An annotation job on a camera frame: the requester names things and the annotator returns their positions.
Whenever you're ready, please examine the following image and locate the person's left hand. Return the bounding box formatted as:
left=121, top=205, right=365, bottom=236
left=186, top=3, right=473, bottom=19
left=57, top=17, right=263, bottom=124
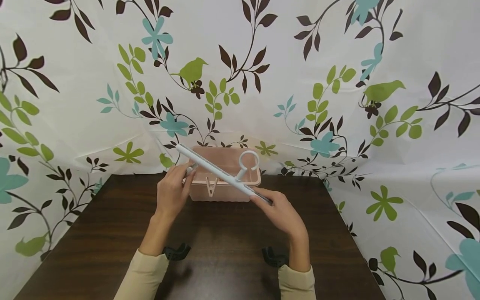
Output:
left=155, top=162, right=198, bottom=222

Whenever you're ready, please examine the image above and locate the person's right hand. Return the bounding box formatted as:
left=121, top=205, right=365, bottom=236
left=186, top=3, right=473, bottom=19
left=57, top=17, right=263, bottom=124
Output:
left=249, top=188, right=310, bottom=243

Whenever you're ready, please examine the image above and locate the white plastic hanger bar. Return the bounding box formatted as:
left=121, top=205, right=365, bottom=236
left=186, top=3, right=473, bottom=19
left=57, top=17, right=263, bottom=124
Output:
left=175, top=143, right=274, bottom=206

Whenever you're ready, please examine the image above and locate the person's right forearm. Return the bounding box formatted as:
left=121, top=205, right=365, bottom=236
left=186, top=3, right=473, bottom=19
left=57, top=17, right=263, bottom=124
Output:
left=277, top=234, right=317, bottom=300

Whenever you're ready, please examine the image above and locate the person's left forearm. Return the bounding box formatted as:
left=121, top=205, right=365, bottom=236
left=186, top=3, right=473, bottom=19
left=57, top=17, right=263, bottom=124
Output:
left=113, top=212, right=175, bottom=300

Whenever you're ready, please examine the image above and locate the pink clothes peg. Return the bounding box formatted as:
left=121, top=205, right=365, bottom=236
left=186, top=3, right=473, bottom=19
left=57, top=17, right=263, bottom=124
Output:
left=205, top=175, right=218, bottom=198

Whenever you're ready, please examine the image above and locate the pink translucent plastic box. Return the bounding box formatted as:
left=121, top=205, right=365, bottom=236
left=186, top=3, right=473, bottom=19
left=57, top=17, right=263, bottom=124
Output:
left=182, top=146, right=262, bottom=203

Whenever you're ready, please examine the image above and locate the black wrist band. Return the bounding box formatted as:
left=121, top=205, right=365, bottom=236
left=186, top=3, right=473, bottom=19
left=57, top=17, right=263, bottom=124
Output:
left=261, top=246, right=289, bottom=268
left=162, top=243, right=191, bottom=262

